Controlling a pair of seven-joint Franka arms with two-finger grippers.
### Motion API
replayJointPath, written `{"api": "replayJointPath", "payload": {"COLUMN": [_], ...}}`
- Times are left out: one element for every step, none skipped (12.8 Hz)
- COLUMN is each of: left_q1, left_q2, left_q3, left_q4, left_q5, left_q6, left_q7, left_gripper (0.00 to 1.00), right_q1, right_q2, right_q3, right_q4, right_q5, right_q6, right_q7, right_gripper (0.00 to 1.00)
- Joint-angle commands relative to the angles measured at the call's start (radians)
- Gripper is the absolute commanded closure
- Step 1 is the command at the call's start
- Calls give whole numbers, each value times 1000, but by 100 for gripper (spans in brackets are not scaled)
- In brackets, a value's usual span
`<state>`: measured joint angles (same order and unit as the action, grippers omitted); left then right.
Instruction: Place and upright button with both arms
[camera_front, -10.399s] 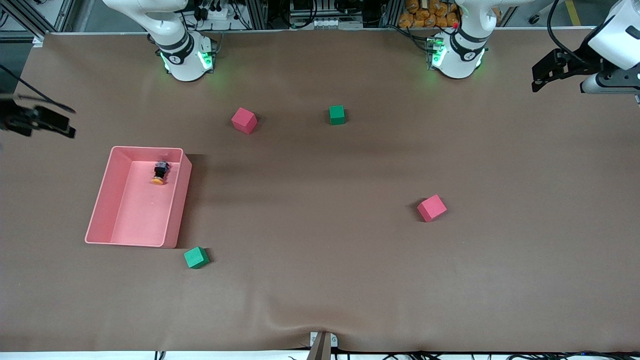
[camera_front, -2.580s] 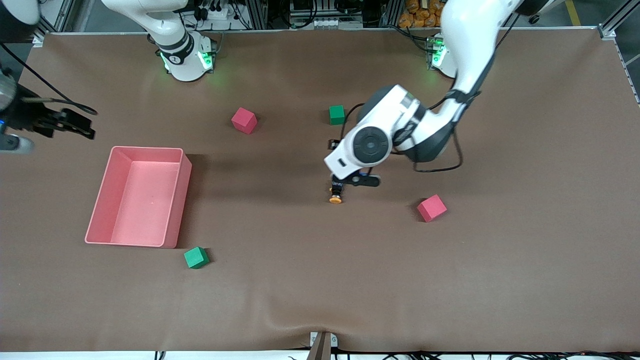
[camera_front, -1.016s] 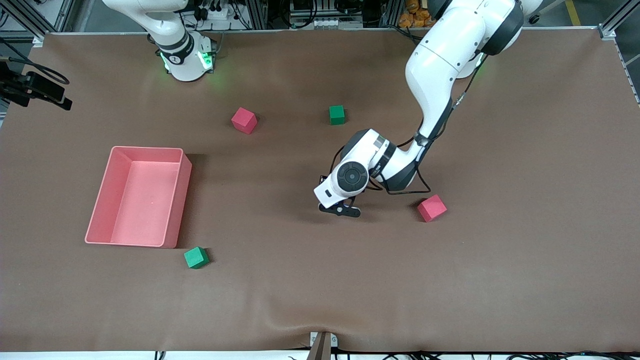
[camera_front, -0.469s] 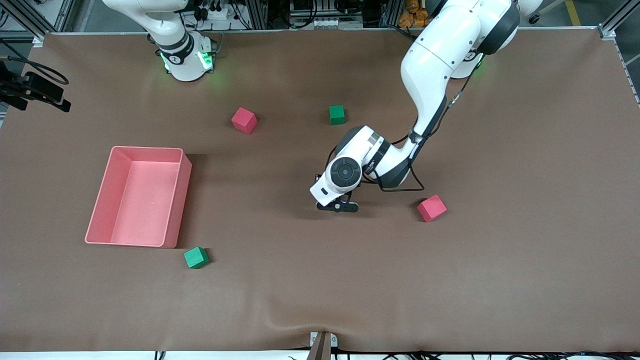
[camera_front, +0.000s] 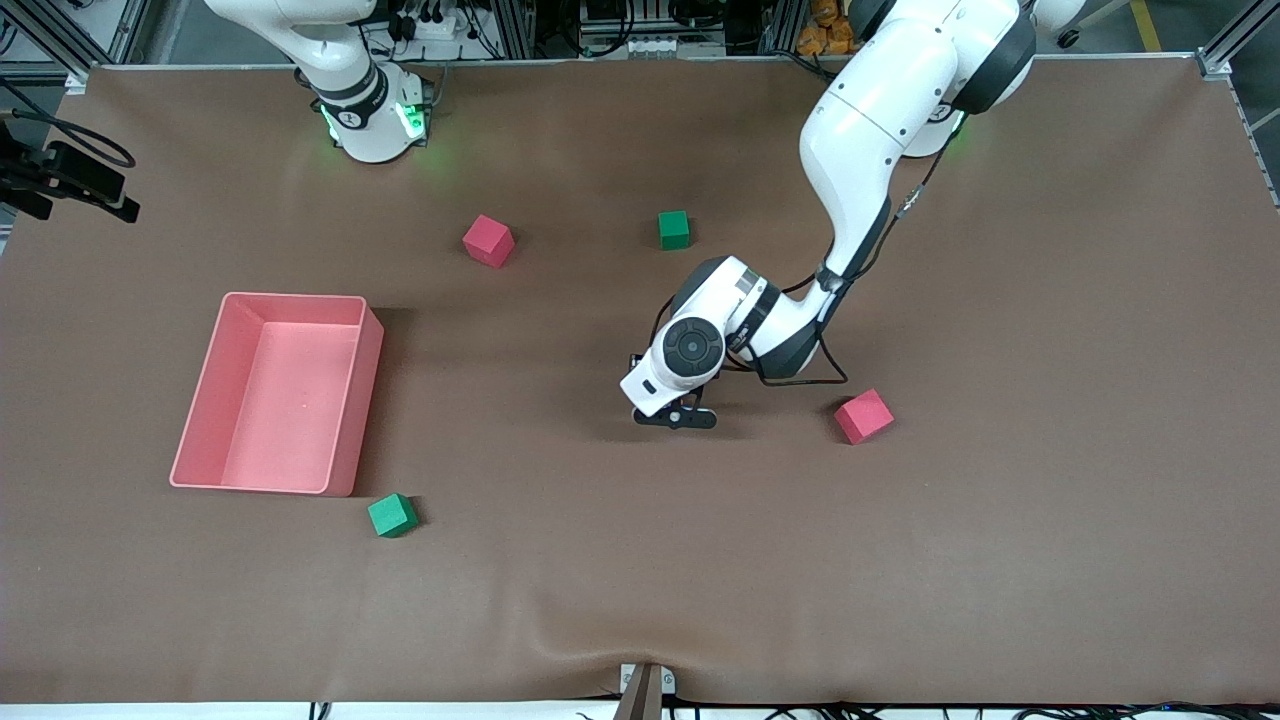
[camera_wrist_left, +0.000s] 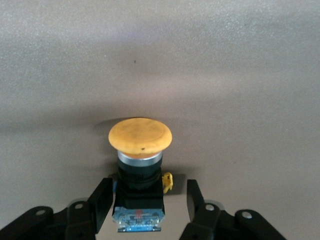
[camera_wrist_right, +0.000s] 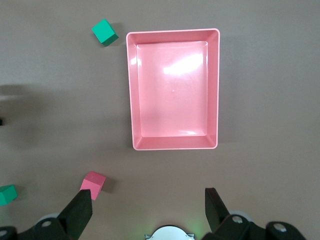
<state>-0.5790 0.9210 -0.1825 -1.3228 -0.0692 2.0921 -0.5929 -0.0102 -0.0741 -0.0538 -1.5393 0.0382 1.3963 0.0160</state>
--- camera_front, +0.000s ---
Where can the green foam cube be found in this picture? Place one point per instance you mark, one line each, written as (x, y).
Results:
(392, 515)
(674, 230)

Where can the aluminium frame diagonal profile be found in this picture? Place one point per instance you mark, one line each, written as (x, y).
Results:
(60, 40)

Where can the aluminium frame post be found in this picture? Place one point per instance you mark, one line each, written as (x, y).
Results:
(512, 30)
(787, 28)

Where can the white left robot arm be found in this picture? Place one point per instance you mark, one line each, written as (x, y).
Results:
(870, 110)

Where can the bag of orange items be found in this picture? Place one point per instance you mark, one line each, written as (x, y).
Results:
(825, 30)

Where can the metal table bracket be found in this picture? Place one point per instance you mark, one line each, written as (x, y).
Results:
(647, 690)

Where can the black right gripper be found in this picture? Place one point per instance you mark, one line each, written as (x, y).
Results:
(10, 147)

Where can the white terminal strip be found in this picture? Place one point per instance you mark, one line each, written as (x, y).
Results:
(650, 47)

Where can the aluminium frame corner profile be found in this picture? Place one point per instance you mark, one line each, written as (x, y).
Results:
(1235, 40)

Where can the pink plastic bin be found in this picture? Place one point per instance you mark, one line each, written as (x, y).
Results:
(280, 430)

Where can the white power strip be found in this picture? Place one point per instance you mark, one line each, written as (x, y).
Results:
(440, 25)

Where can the black caster wheel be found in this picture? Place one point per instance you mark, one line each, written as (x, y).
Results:
(1072, 38)

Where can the pink foam cube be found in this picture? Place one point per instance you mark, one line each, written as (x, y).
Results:
(863, 416)
(488, 241)

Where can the brown table mat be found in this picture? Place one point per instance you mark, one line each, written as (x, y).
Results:
(640, 560)

